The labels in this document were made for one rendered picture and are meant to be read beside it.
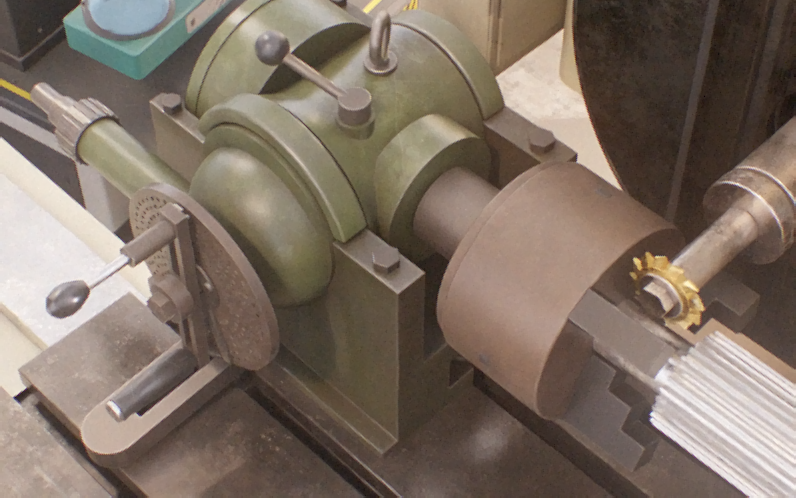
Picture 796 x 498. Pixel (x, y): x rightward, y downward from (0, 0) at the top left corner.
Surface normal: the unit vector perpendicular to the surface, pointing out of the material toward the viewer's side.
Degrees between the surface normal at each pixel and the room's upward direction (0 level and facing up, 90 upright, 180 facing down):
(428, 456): 0
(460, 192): 11
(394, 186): 48
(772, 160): 15
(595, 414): 65
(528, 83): 0
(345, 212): 58
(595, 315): 35
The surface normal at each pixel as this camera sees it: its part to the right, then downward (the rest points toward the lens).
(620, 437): -0.64, 0.21
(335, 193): 0.54, -0.04
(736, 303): -0.06, -0.61
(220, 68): -0.51, -0.06
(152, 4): 0.23, 0.81
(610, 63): -0.71, 0.53
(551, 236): -0.21, -0.47
